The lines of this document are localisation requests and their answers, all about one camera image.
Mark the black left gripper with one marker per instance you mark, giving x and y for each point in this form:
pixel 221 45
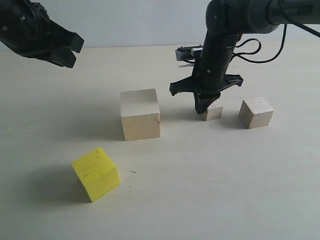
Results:
pixel 27 30

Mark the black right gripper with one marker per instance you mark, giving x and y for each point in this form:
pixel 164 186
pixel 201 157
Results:
pixel 207 80

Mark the small wooden cube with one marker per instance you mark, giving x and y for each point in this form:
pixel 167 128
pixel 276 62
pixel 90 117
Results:
pixel 212 113

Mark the medium wooden cube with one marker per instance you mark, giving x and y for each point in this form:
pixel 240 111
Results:
pixel 255 112

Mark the large wooden cube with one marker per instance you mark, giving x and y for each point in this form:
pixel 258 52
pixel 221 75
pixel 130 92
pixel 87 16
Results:
pixel 140 114

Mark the yellow cube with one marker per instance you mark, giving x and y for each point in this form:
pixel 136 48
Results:
pixel 97 173

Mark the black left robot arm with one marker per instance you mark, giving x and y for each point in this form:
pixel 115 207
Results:
pixel 27 30

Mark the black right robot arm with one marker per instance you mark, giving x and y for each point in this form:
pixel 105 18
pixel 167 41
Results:
pixel 226 21

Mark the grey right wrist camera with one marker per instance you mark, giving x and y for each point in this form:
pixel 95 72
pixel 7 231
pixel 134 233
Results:
pixel 187 53

